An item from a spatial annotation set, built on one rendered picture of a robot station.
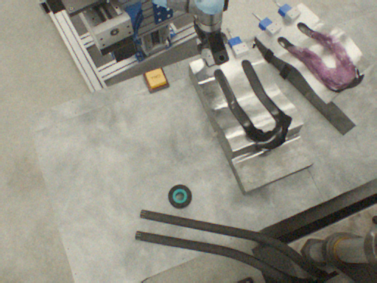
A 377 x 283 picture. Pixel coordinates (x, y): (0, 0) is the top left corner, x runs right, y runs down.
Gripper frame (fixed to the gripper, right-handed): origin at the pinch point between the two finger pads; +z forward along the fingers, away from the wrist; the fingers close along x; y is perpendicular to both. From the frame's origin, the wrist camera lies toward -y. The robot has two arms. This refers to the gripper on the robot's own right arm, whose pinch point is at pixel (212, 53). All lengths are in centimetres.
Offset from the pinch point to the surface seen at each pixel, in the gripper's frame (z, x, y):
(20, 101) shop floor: 89, 108, 53
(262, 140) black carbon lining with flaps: 2.2, -3.8, -34.5
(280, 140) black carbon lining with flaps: 1.8, -9.2, -36.8
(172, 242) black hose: -3, 37, -54
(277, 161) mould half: 3.3, -5.8, -43.1
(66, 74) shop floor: 94, 76, 60
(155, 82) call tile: 7.9, 22.3, 1.1
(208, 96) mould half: 3.2, 7.2, -12.9
